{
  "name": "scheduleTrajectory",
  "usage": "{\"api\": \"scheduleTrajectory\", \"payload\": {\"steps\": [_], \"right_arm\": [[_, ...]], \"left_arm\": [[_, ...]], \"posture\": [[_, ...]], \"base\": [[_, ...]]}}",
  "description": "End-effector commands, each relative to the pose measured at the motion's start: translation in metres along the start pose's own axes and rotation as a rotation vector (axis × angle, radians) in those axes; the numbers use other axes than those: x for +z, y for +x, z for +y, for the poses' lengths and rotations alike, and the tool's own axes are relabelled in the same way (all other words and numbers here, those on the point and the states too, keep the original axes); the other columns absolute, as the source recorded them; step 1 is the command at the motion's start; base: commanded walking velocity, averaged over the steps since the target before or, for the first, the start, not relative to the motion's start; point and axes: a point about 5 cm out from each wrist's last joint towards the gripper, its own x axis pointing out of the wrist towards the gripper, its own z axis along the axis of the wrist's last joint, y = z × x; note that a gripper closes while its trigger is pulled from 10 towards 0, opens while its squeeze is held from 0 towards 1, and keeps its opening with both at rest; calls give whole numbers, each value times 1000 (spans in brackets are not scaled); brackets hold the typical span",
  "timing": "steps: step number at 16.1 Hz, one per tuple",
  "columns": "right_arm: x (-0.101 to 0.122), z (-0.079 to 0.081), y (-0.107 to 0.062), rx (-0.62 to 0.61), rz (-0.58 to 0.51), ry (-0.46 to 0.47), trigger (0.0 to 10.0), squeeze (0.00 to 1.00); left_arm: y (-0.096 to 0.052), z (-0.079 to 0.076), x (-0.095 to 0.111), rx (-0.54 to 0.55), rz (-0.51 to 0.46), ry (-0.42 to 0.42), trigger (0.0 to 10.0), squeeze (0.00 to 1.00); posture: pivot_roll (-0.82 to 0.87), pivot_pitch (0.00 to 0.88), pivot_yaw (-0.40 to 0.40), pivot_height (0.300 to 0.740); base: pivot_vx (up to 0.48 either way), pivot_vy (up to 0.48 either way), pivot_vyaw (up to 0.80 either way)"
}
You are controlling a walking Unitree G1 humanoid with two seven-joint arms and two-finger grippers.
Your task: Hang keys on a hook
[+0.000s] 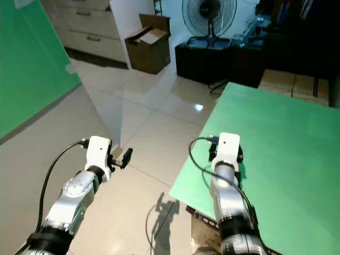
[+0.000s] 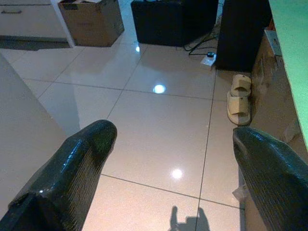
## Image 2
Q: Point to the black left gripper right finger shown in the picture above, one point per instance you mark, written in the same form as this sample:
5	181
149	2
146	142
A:
272	173

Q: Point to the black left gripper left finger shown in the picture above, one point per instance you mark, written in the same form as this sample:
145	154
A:
72	173

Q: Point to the clear plastic scrap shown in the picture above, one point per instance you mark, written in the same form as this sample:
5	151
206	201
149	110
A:
239	193

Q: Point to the beige slipper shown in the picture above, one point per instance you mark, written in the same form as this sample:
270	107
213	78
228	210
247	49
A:
238	108
240	84

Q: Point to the printed brown cardboard box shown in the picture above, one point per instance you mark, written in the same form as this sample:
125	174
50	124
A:
272	96

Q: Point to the green table board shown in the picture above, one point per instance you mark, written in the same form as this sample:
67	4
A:
291	60

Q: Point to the white power strip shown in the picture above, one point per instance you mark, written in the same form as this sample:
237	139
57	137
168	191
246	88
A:
208	60

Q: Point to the tall black cabinet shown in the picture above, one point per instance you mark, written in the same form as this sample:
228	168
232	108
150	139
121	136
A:
240	36

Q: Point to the open brown cardboard box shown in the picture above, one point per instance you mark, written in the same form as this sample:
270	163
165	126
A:
93	24

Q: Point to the white drawer cabinet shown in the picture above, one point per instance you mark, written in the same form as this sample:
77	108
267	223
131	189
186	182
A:
29	21

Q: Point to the black cloth covered table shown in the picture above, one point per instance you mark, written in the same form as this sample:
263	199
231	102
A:
163	21

